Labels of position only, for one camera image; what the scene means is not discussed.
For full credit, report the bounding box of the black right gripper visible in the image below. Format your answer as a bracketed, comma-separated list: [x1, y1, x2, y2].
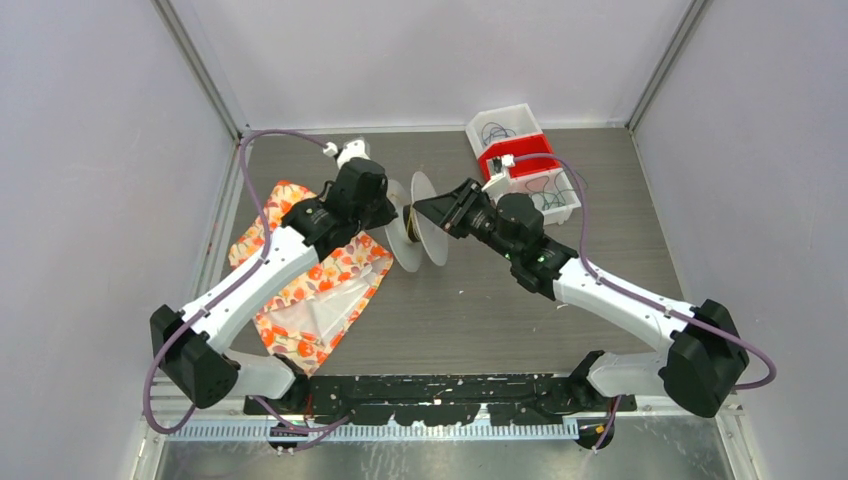
[414, 177, 520, 263]

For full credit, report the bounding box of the white perforated cable spool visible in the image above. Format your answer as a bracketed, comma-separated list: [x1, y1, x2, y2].
[384, 171, 449, 273]

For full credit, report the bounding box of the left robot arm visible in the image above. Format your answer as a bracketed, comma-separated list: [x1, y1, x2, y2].
[150, 158, 396, 414]

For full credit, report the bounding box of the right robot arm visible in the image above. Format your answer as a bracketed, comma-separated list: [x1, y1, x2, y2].
[412, 179, 750, 418]

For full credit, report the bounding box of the red plastic bin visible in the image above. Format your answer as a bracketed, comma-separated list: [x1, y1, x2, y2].
[477, 133, 559, 181]

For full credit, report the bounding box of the floral orange cloth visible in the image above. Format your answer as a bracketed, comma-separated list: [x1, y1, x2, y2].
[227, 180, 395, 378]

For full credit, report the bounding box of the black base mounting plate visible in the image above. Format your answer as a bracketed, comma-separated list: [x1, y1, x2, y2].
[268, 373, 613, 427]

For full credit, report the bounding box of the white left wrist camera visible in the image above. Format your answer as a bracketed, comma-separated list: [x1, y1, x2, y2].
[322, 137, 370, 169]

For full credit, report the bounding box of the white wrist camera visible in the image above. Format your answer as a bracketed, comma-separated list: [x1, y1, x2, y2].
[322, 137, 370, 169]
[482, 154, 515, 201]

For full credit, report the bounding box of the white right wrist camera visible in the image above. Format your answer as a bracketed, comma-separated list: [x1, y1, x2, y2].
[482, 154, 515, 201]

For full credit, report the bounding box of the blue wire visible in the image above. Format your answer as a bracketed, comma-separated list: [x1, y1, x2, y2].
[480, 119, 519, 148]

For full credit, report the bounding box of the white plastic bin with blue wire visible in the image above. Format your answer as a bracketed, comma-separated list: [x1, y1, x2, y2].
[465, 103, 542, 155]

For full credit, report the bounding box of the green wire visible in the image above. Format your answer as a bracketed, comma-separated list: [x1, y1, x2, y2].
[526, 169, 590, 213]

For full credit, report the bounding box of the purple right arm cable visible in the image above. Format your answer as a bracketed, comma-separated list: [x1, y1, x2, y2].
[513, 152, 778, 455]

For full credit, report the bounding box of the aluminium frame rail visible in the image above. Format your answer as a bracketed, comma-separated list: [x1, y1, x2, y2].
[140, 376, 747, 444]

